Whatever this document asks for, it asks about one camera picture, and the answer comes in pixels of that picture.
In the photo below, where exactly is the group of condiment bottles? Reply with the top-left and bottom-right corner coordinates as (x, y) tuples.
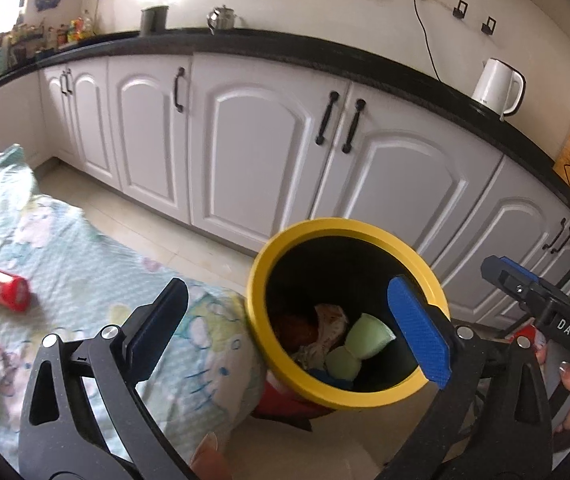
(12, 16), (97, 56)

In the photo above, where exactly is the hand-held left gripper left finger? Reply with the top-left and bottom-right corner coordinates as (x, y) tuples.
(18, 276), (191, 480)

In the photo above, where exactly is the cartoon printed blanket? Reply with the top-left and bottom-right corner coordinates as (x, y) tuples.
(0, 144), (266, 467)

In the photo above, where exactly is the black kitchen countertop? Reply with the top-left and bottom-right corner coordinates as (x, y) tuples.
(0, 27), (570, 231)

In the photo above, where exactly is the white electric kettle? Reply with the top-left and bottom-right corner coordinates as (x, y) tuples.
(471, 57), (526, 122)

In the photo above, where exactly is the yellow rimmed black trash bin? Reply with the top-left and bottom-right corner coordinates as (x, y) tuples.
(245, 216), (452, 418)

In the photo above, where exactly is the grey metal canister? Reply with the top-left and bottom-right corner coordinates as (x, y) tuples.
(140, 5), (170, 36)

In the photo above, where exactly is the person's left hand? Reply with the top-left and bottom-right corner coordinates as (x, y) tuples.
(190, 432), (232, 480)

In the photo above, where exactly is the orange food scrap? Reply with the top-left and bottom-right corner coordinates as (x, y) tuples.
(272, 314), (318, 352)

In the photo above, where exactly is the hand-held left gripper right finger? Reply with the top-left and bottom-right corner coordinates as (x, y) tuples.
(375, 275), (553, 480)

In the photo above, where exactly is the metal teapot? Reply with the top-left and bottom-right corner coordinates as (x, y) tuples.
(206, 5), (238, 32)

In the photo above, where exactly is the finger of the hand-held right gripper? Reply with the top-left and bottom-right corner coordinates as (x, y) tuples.
(481, 254), (548, 311)

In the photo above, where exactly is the black power cable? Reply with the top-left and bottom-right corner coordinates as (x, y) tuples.
(412, 0), (443, 83)

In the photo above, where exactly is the set of black cabinet handles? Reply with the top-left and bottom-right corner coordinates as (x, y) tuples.
(0, 66), (570, 254)

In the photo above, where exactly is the row of white cabinet doors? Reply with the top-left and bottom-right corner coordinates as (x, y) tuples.
(0, 52), (570, 332)

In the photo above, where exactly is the crumpled white paper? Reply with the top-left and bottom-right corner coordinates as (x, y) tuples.
(292, 304), (351, 368)

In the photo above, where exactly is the blue plastic scrap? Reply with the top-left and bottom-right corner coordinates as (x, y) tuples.
(312, 369), (354, 389)

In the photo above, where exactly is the light green paper cup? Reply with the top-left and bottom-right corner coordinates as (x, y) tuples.
(325, 347), (363, 379)
(345, 312), (397, 361)

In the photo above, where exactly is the red plastic jar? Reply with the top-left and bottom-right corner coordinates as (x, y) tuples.
(0, 262), (31, 312)

